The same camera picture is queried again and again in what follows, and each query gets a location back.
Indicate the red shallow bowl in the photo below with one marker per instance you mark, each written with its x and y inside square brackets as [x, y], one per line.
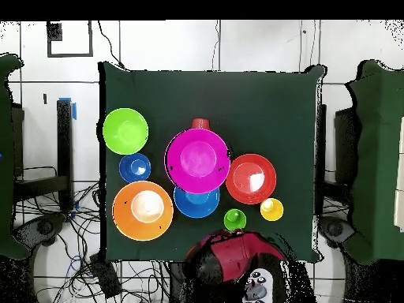
[251, 178]

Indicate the large orange bowl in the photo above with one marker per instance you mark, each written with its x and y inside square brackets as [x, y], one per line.
[126, 214]

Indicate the green-clothed side table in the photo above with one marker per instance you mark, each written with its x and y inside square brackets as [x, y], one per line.
[6, 157]
[378, 157]

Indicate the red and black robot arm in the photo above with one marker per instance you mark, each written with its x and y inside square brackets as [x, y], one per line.
[236, 258]

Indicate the green cup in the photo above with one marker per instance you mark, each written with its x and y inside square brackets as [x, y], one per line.
[235, 219]

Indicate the black stand frame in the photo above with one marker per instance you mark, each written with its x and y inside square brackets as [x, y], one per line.
[321, 142]
[64, 142]

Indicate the yellow cup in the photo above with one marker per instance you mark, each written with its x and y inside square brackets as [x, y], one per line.
[273, 211]

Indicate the light green bowl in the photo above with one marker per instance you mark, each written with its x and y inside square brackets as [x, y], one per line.
[125, 131]

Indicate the small dark blue bowl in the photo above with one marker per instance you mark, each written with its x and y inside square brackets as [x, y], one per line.
[129, 172]

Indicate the large pink bowl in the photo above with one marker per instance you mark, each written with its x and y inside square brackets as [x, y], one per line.
[197, 161]

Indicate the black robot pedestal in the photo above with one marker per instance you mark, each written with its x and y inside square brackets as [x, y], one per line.
[176, 284]

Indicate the light blue bowl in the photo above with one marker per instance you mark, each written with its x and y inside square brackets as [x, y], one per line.
[197, 205]

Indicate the black power strip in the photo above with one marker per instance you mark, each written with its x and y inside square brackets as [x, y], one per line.
[105, 276]

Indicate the orange-red ribbed cup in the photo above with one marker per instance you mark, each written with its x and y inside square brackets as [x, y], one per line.
[200, 123]

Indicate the dark green tablecloth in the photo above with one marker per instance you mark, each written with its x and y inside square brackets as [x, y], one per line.
[252, 110]

